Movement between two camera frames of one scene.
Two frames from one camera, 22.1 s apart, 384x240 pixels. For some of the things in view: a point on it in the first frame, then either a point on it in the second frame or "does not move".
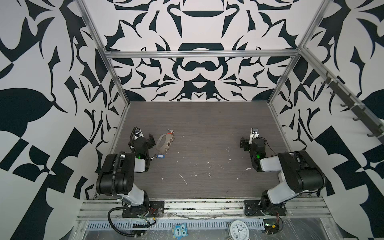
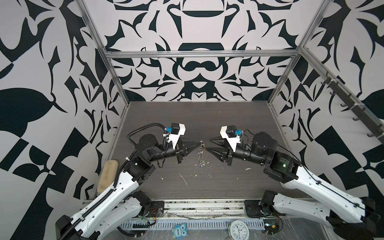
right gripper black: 247,144 → 229,155
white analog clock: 238,230 does not move
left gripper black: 137,139 → 180,150
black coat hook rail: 371,123 does not move
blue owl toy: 180,231 does not move
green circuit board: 271,226 does not move
